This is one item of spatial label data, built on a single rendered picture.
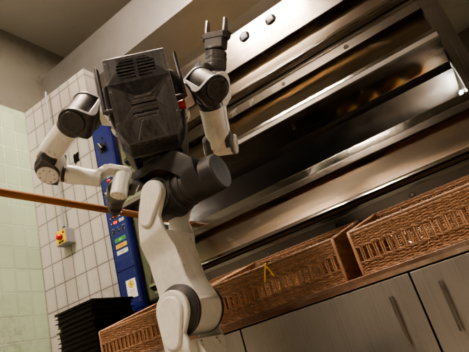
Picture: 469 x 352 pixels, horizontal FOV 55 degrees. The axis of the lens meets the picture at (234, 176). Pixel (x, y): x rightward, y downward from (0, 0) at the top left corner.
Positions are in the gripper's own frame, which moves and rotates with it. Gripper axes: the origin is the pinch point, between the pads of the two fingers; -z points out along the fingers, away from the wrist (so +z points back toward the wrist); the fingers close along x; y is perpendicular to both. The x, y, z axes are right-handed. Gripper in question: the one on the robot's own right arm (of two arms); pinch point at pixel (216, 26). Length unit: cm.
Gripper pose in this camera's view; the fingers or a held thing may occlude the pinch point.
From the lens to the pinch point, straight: 191.8
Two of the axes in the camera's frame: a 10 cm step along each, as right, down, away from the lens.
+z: -0.2, 10.0, -1.0
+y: 4.5, 0.9, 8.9
